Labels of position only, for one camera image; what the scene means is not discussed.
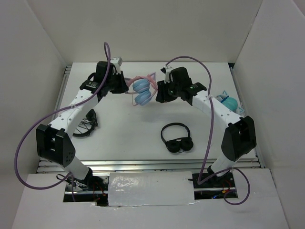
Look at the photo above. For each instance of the white foil-taped cover plate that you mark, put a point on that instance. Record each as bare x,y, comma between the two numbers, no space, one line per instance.
150,189

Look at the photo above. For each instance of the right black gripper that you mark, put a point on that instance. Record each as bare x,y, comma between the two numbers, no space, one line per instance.
162,96

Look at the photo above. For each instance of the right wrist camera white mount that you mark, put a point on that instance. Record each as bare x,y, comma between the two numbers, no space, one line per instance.
167,71

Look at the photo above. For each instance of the black headphones with wrapped cable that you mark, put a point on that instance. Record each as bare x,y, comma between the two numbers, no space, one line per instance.
87,125

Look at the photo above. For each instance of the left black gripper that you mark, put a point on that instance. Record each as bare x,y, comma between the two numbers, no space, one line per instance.
123,87

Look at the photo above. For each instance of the teal cat-ear headphones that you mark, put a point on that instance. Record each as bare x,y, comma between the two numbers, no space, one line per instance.
230,102

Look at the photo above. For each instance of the black folded headphones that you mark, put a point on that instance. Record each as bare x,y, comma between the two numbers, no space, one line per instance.
180,144

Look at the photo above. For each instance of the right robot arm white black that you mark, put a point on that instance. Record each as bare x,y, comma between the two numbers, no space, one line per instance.
239,132

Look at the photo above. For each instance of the blue pink cat-ear headphones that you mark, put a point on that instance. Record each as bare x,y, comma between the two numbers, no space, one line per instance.
143,88

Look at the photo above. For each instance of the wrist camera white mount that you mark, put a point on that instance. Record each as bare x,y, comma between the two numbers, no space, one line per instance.
116,62
167,71

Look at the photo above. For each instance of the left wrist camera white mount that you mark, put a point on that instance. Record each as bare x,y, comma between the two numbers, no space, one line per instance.
116,62

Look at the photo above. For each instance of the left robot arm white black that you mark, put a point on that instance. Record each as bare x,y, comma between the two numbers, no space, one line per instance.
54,140

